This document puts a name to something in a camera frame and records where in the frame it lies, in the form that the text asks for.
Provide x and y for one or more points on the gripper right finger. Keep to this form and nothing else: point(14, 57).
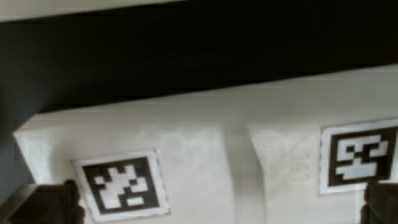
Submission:
point(378, 211)

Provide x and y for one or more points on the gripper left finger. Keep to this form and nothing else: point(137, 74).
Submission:
point(43, 204)

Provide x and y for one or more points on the white cabinet body box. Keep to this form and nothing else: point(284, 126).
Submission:
point(245, 156)

